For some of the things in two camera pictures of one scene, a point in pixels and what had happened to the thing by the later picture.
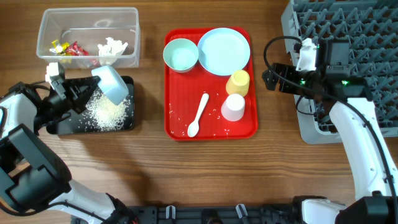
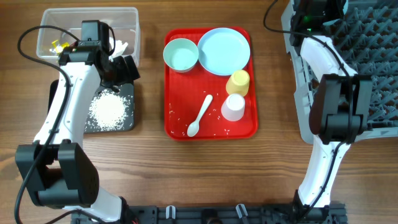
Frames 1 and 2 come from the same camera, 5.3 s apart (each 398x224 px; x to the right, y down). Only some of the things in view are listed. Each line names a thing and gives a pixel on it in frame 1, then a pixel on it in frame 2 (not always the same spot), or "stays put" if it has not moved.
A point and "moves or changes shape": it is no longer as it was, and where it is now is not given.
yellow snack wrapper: (59, 48) stays put
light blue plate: (223, 51) stays put
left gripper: (74, 101) -> (124, 76)
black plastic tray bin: (99, 115) stays put
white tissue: (109, 53) stays put
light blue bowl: (111, 83) moves or changes shape
